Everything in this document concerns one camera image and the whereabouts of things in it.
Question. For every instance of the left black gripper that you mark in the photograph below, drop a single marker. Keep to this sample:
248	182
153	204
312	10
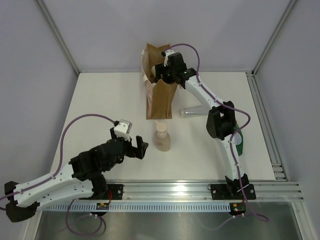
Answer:
141	147

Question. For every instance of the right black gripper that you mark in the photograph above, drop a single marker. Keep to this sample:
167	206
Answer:
160	69

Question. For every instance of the pale green bottle white cap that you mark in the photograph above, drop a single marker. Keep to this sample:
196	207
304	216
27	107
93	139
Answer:
154	71

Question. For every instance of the beige pump dispenser bottle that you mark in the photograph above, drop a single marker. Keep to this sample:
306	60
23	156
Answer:
161	138

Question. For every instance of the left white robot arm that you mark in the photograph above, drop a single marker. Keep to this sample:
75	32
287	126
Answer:
25	199

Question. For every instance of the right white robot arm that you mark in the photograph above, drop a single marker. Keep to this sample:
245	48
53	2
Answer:
221	119

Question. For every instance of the brown canvas tote bag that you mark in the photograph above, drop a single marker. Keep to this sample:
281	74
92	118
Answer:
159	94

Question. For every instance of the silver squeeze tube clear cap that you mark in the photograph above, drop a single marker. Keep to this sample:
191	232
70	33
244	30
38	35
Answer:
193	111

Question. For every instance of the green dish soap bottle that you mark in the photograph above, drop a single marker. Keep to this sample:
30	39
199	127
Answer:
238	139

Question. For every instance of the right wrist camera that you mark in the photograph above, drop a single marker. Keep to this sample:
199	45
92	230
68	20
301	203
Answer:
166	54

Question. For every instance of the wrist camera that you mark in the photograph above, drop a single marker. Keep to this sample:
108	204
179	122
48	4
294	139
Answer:
166	54
122	129

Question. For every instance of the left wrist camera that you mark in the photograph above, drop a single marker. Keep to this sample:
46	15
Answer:
122	129

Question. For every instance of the aluminium mounting rail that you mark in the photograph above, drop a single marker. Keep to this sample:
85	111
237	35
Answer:
268	191

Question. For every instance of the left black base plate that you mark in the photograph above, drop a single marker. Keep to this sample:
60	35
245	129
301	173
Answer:
112	191

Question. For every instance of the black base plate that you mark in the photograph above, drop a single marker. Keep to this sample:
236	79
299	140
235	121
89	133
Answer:
112	191
220	192

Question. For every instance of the slotted white cable duct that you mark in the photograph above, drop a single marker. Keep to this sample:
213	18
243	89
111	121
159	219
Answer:
142	207

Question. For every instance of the right aluminium frame post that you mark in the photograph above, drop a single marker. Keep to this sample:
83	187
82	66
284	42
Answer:
275	34

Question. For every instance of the aluminium frame post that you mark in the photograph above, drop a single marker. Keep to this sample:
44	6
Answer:
44	10
275	34

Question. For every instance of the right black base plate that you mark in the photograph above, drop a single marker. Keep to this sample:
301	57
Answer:
220	192

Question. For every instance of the left aluminium frame post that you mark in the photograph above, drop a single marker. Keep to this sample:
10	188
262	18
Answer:
44	10

